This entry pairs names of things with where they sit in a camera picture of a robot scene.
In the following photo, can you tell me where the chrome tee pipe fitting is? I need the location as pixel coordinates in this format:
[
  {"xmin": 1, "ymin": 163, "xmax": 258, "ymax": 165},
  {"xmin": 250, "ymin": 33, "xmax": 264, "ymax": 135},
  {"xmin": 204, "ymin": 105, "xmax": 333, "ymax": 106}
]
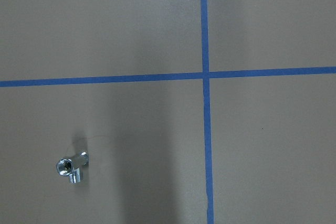
[{"xmin": 56, "ymin": 151, "xmax": 89, "ymax": 184}]

